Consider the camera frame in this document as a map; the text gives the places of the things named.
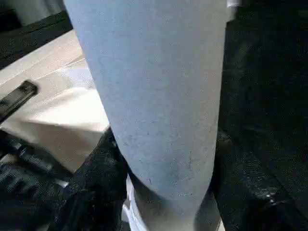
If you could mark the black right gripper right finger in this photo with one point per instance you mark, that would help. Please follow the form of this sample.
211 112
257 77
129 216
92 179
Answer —
260 192

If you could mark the white plastic table leg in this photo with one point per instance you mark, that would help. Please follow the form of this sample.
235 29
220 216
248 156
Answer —
154 72

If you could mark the white plastic table top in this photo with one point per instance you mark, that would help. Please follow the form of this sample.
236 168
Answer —
57 96

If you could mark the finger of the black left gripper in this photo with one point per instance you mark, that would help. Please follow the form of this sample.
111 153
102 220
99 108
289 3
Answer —
29 159
17 98

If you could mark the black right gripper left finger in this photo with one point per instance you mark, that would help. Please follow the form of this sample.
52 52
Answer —
91 192

